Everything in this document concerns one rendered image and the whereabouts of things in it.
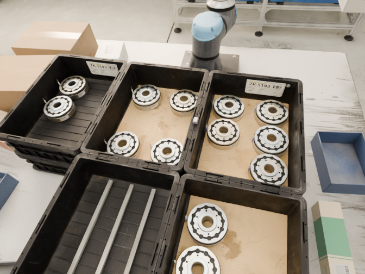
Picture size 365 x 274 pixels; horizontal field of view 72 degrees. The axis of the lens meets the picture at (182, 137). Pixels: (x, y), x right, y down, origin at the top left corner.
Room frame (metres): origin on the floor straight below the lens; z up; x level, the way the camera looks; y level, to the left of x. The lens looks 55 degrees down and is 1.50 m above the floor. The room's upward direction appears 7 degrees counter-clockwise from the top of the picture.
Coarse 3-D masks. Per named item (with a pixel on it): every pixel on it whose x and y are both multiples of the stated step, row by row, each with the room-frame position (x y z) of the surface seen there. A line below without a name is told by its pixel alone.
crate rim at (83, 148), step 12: (204, 72) 0.66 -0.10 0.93; (120, 84) 0.65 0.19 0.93; (204, 84) 0.60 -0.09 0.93; (96, 120) 0.50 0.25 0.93; (192, 120) 0.46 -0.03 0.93; (192, 132) 0.42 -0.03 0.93; (84, 144) 0.42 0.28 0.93; (108, 156) 0.37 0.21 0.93; (120, 156) 0.37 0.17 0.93; (180, 156) 0.34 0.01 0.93; (168, 168) 0.31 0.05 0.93; (180, 168) 0.31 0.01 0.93
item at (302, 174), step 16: (208, 80) 0.62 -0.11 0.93; (288, 80) 0.58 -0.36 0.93; (192, 144) 0.39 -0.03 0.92; (304, 144) 0.34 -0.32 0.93; (304, 160) 0.29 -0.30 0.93; (208, 176) 0.28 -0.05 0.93; (224, 176) 0.27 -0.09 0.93; (304, 176) 0.25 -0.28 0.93; (288, 192) 0.21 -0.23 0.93; (304, 192) 0.21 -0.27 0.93
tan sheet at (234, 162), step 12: (216, 96) 0.64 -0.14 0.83; (252, 108) 0.56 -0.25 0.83; (240, 120) 0.52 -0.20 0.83; (252, 120) 0.51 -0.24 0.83; (240, 132) 0.47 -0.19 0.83; (252, 132) 0.46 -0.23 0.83; (204, 144) 0.44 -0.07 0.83; (240, 144) 0.42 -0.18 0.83; (252, 144) 0.42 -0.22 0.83; (204, 156) 0.39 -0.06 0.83; (216, 156) 0.39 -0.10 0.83; (228, 156) 0.38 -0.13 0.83; (240, 156) 0.38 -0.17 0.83; (252, 156) 0.37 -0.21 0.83; (204, 168) 0.35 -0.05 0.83; (216, 168) 0.35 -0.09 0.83; (228, 168) 0.34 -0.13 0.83; (240, 168) 0.34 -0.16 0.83
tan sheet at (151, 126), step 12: (168, 96) 0.67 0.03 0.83; (132, 108) 0.63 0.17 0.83; (156, 108) 0.62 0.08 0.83; (168, 108) 0.61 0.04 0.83; (132, 120) 0.57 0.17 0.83; (144, 120) 0.57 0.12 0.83; (156, 120) 0.56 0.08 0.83; (168, 120) 0.55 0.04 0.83; (180, 120) 0.55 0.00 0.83; (132, 132) 0.52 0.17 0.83; (144, 132) 0.51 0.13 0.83; (156, 132) 0.51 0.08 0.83; (168, 132) 0.50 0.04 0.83; (180, 132) 0.50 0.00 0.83; (144, 144) 0.46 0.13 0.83; (144, 156) 0.42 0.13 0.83
